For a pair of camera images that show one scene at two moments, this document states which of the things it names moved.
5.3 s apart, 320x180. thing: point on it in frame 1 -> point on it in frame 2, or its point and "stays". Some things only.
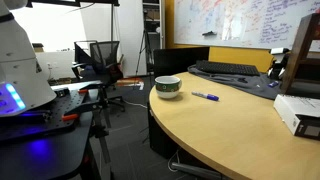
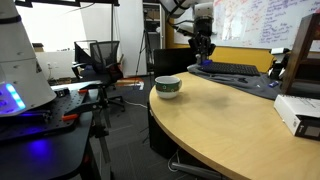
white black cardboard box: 301,114 stays
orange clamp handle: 69,117 stays
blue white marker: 207,95 -> 206,62
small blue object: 275,83 stays
